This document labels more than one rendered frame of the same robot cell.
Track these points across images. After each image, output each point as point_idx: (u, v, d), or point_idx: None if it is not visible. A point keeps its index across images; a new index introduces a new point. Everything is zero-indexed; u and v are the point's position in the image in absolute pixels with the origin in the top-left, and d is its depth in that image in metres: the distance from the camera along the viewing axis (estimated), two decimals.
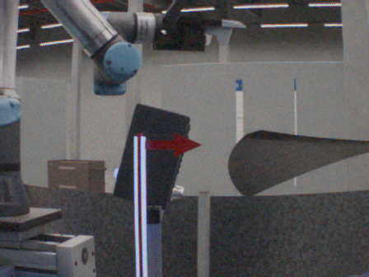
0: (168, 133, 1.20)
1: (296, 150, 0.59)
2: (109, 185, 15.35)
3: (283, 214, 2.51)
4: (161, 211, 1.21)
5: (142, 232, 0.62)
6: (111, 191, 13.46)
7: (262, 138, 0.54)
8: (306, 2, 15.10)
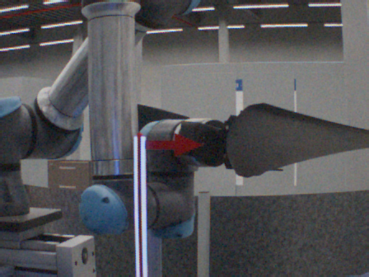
0: None
1: (296, 131, 0.59)
2: None
3: (283, 214, 2.51)
4: None
5: (142, 232, 0.62)
6: None
7: (263, 112, 0.54)
8: (306, 2, 15.10)
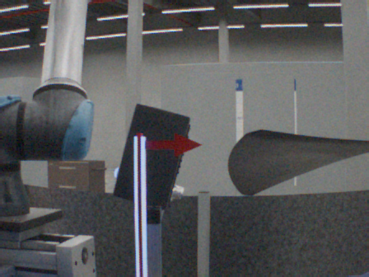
0: (168, 133, 1.20)
1: None
2: (109, 185, 15.35)
3: (283, 214, 2.51)
4: (161, 211, 1.21)
5: (142, 232, 0.62)
6: (111, 191, 13.46)
7: None
8: (306, 2, 15.10)
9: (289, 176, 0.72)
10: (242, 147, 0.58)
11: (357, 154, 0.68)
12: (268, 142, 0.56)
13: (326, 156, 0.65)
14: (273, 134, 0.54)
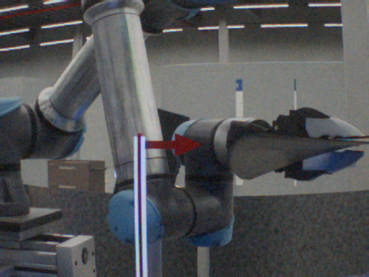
0: (168, 133, 1.20)
1: None
2: (109, 185, 15.35)
3: (283, 214, 2.51)
4: None
5: (142, 232, 0.62)
6: (111, 191, 13.46)
7: None
8: (306, 2, 15.10)
9: (287, 163, 0.72)
10: (242, 143, 0.58)
11: (357, 145, 0.68)
12: (268, 140, 0.55)
13: (325, 147, 0.65)
14: (274, 135, 0.53)
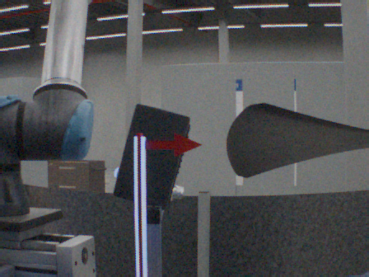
0: (168, 133, 1.20)
1: None
2: (109, 185, 15.35)
3: (283, 214, 2.51)
4: (161, 211, 1.21)
5: (142, 232, 0.62)
6: (111, 191, 13.46)
7: None
8: (306, 2, 15.10)
9: (286, 162, 0.72)
10: (243, 121, 0.58)
11: (356, 147, 0.68)
12: (269, 117, 0.55)
13: (325, 144, 0.65)
14: (276, 110, 0.53)
